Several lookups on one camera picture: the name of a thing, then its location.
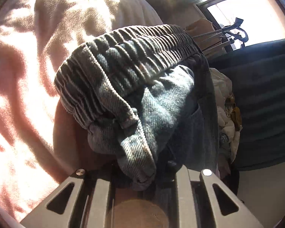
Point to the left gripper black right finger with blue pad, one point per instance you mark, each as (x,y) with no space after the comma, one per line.
(201,199)

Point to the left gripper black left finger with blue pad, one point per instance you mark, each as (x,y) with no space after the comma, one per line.
(84,199)

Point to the cream crumpled blanket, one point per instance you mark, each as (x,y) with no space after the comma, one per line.
(223,90)

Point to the blue denim jeans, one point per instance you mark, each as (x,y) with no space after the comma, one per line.
(145,95)

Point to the mustard yellow garment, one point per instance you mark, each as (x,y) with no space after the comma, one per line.
(235,114)

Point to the teal window curtain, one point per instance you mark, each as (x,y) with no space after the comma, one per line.
(257,73)

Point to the black clothes rack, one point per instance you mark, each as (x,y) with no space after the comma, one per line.
(229,34)

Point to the pink bed sheet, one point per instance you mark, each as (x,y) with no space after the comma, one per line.
(38,149)

